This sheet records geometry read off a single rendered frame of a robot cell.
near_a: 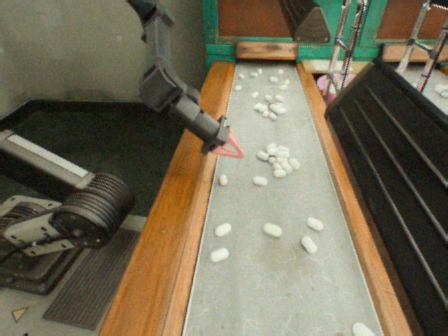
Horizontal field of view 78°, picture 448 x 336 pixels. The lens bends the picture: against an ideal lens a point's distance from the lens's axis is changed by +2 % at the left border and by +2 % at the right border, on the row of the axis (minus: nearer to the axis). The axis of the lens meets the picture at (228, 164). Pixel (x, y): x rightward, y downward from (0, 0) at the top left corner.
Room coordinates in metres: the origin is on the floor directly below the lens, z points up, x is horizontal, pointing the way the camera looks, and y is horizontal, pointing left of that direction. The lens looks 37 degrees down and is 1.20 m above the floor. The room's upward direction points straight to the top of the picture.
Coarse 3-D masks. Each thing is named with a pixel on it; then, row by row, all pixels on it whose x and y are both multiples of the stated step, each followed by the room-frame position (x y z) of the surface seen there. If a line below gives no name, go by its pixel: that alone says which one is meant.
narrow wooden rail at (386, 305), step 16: (304, 80) 1.16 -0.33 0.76; (320, 96) 0.99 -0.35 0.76; (320, 112) 0.86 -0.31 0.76; (320, 128) 0.75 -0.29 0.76; (336, 160) 0.58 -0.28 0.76; (336, 176) 0.52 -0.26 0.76; (352, 192) 0.46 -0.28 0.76; (352, 208) 0.41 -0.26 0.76; (352, 224) 0.37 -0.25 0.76; (352, 240) 0.34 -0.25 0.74; (368, 240) 0.33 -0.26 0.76; (368, 256) 0.29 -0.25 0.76; (368, 272) 0.26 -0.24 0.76; (384, 272) 0.26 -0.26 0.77; (368, 288) 0.25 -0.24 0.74; (384, 288) 0.23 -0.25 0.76; (384, 304) 0.21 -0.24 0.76; (384, 320) 0.19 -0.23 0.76; (400, 320) 0.19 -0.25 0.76
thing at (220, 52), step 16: (208, 48) 1.45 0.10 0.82; (224, 48) 1.44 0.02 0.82; (304, 48) 1.41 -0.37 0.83; (320, 48) 1.40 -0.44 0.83; (368, 48) 1.38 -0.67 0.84; (208, 64) 1.45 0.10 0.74; (240, 64) 1.45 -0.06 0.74; (256, 64) 1.45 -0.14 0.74; (272, 64) 1.45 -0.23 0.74; (288, 64) 1.45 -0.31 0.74; (416, 64) 1.44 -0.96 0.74
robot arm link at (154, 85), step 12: (168, 12) 0.93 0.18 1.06; (156, 24) 0.85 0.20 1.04; (168, 24) 0.90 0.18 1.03; (144, 36) 0.89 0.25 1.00; (156, 36) 0.76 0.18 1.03; (168, 36) 0.85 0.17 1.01; (156, 48) 0.68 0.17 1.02; (168, 48) 0.75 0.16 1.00; (156, 60) 0.61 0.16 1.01; (168, 60) 0.67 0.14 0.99; (144, 72) 0.60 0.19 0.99; (156, 72) 0.55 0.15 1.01; (144, 84) 0.55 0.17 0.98; (156, 84) 0.54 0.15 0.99; (168, 84) 0.54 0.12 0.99; (144, 96) 0.54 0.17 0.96; (156, 96) 0.54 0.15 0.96; (168, 96) 0.56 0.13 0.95
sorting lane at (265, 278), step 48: (240, 96) 1.05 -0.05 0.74; (288, 96) 1.05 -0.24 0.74; (240, 144) 0.70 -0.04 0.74; (288, 144) 0.70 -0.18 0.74; (240, 192) 0.48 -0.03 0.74; (288, 192) 0.48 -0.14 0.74; (336, 192) 0.48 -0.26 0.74; (240, 240) 0.35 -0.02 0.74; (288, 240) 0.35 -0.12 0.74; (336, 240) 0.35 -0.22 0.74; (192, 288) 0.25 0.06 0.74; (240, 288) 0.25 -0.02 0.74; (288, 288) 0.25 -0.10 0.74; (336, 288) 0.25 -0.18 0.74
